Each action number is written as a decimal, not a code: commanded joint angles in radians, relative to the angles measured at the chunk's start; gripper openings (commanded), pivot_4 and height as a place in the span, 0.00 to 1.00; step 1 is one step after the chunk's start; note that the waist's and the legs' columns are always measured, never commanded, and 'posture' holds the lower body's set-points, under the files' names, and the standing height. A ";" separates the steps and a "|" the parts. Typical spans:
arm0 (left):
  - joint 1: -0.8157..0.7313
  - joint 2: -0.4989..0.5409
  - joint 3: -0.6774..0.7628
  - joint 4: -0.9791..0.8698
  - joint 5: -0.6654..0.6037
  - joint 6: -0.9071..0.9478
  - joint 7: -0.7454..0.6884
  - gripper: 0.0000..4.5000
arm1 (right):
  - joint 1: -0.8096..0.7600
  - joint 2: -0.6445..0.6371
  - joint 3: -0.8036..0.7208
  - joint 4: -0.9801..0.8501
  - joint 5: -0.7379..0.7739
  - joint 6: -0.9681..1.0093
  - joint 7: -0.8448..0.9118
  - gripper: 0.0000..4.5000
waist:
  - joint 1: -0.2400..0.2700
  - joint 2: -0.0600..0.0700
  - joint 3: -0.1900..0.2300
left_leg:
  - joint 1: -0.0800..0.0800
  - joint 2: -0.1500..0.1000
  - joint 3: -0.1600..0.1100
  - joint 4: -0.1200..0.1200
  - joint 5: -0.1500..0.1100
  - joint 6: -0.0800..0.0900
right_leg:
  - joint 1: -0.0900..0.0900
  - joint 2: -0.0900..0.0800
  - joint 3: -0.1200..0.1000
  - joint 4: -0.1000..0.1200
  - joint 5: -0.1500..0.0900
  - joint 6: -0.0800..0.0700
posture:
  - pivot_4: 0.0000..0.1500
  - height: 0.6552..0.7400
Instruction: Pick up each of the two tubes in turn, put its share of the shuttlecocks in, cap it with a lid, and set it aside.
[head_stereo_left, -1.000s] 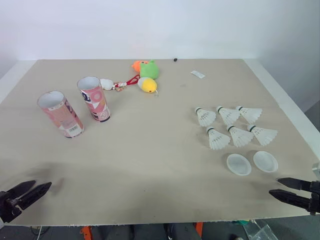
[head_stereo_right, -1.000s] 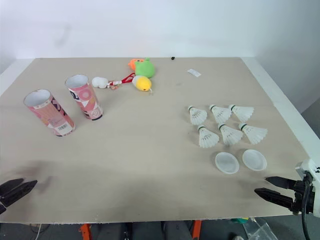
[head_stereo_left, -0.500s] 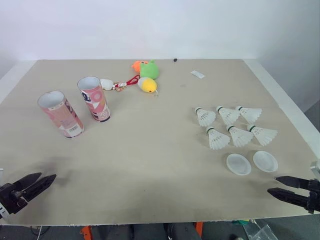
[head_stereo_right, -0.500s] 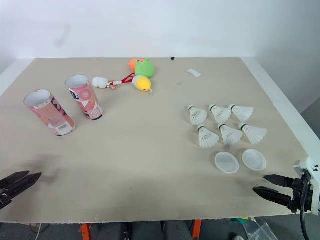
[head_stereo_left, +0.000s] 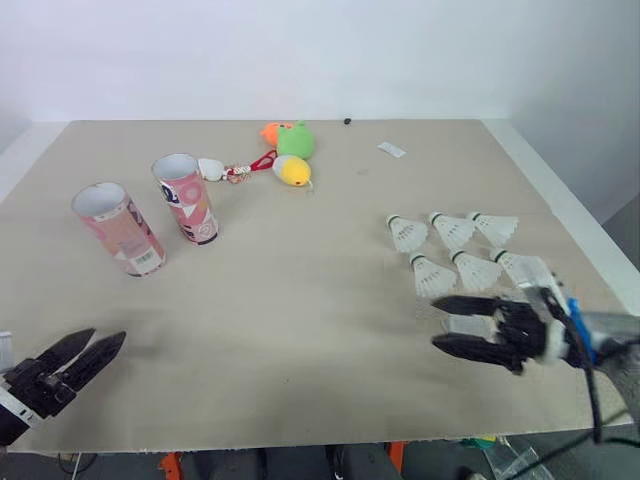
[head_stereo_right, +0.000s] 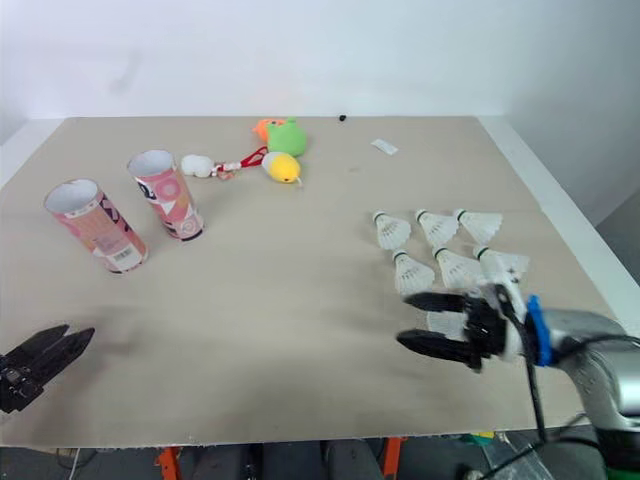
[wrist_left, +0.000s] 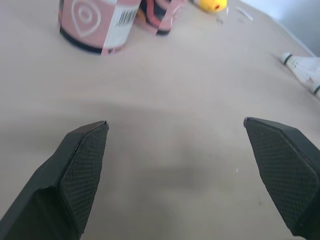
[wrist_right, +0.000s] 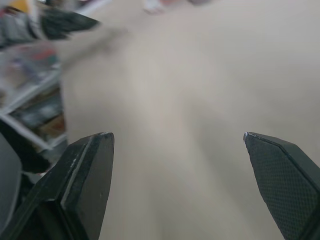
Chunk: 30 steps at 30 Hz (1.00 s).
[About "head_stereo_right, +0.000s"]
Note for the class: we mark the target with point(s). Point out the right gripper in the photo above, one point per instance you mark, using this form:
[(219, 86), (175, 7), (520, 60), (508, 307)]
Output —
[(484, 327)]

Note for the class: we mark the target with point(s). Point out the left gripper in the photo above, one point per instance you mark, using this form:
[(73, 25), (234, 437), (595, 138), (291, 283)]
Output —
[(17, 382)]

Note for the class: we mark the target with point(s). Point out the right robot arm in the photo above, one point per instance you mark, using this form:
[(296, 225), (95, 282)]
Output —
[(595, 350)]

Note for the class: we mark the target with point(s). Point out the white shuttlecock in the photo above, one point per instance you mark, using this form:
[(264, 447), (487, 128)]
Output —
[(455, 269), (445, 323), (507, 262), (391, 231), (411, 274), (438, 227), (481, 225)]

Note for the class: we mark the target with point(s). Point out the pink patterned tube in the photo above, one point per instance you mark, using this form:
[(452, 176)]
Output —
[(170, 200), (102, 235)]

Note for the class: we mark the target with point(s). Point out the orange table leg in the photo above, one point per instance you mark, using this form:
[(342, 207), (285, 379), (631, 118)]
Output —
[(395, 455), (167, 462)]

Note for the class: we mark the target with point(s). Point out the robot body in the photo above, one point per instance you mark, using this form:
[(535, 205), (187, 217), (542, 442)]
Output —
[(310, 460)]

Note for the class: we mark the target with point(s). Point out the yellow plush toy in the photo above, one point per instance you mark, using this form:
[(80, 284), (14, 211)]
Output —
[(281, 168)]

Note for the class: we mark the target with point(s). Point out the white plush pompom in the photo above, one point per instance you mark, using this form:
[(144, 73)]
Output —
[(196, 165)]

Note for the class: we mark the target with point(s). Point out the green plush toy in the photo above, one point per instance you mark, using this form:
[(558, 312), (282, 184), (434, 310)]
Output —
[(286, 138)]

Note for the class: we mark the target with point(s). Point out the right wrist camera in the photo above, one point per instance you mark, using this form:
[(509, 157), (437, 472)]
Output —
[(515, 342)]

